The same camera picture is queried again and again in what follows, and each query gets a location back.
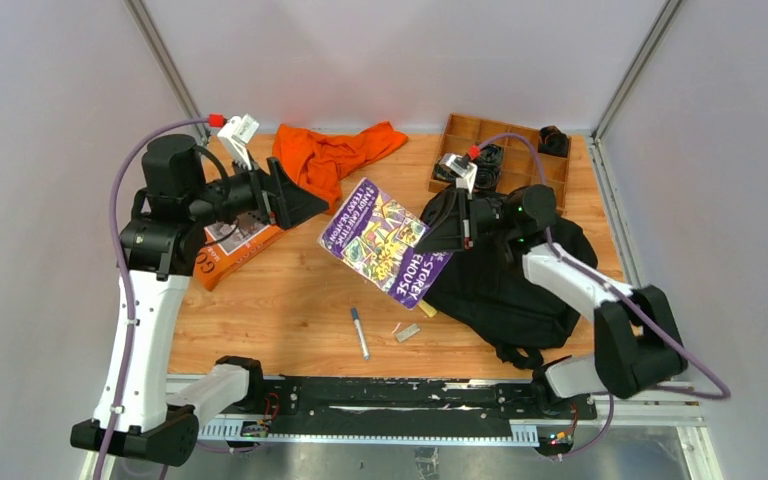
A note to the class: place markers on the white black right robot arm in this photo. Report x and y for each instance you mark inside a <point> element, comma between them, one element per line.
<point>626,340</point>

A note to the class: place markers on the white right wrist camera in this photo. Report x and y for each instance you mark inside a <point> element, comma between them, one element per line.
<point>462,168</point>

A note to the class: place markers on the wooden compartment tray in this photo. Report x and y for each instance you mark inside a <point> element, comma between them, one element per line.
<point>523,165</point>

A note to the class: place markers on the purple paperback book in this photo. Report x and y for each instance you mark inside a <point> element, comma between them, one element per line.
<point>376,237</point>

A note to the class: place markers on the black student backpack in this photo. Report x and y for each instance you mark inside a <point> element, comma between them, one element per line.
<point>484,287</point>

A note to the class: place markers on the orange cover book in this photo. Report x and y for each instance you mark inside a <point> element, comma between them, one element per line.
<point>229,246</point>

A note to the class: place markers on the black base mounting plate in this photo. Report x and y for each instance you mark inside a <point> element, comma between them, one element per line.
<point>409,411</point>

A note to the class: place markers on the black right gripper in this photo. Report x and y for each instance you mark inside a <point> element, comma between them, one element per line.
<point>454,226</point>

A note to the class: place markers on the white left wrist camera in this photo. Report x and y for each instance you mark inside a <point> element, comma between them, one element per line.
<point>235,136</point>

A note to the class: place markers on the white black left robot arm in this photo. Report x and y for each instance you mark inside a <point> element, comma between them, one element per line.
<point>156,253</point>

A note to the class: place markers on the aluminium frame rail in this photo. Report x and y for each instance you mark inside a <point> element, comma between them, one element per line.
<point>652,409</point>

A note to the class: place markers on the pink yellow highlighter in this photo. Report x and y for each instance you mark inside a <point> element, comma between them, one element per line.
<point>427,309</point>

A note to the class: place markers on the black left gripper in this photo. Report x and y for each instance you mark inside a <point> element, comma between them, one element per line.
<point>275,195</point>

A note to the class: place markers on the orange cloth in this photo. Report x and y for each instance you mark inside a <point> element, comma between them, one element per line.
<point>318,162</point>

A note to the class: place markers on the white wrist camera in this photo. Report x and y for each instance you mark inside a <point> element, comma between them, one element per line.
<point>235,136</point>
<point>462,168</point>

